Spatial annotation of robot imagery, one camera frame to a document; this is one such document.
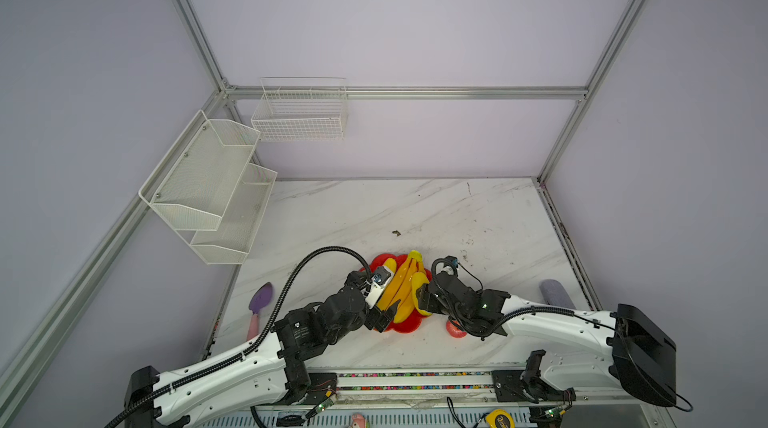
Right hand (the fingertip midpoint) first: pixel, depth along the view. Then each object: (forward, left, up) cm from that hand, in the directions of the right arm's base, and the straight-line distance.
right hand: (420, 296), depth 81 cm
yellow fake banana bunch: (+5, +5, -5) cm, 8 cm away
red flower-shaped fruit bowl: (-5, +1, -4) cm, 7 cm away
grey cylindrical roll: (+4, -41, -7) cm, 42 cm away
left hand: (-2, +10, +10) cm, 14 cm away
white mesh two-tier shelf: (+25, +63, +15) cm, 69 cm away
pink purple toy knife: (-1, +47, -3) cm, 47 cm away
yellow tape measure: (-27, -18, -6) cm, 33 cm away
